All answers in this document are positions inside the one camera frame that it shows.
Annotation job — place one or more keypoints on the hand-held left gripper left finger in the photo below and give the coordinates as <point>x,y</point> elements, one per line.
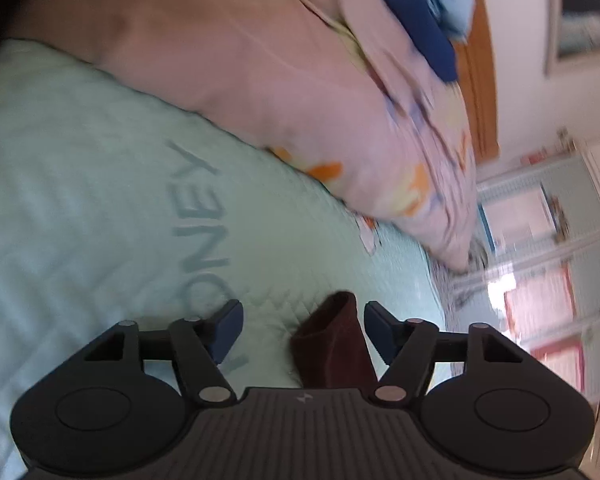
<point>227,331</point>

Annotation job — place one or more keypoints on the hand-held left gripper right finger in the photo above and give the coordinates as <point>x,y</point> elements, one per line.
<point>380,331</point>

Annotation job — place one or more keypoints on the maroon pants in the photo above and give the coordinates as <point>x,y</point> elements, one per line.
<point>330,350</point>

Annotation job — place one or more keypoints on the grey hula hoops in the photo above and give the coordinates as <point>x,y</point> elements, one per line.
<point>472,280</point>

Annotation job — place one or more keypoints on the sliding door wardrobe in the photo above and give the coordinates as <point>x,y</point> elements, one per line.
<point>590,310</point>

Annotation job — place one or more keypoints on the floral pink duvet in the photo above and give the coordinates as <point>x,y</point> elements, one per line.
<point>280,110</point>

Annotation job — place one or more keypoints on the wooden headboard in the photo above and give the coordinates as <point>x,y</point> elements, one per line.
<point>480,100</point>

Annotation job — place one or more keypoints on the dark blue folded cloth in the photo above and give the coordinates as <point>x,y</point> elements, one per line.
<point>420,25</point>

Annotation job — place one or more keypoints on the orange bordered wall chart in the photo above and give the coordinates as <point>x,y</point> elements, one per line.
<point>540,305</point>

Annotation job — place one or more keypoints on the blue bordered wall chart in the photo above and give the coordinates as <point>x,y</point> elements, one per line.
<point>520,217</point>

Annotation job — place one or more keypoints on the pink bordered wall chart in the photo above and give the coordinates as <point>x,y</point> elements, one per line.
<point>565,365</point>

